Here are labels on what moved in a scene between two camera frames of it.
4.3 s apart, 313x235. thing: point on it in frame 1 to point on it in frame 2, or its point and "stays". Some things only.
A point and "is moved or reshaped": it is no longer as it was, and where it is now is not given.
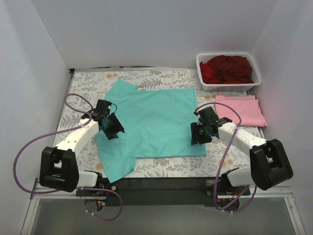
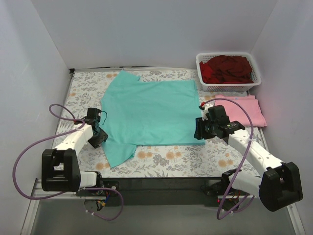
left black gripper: [110, 127] to [99, 138]
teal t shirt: [156, 123] is moved or reshaped
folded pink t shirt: [247, 106] stays
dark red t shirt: [233, 69] stays
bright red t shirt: [207, 74] stays
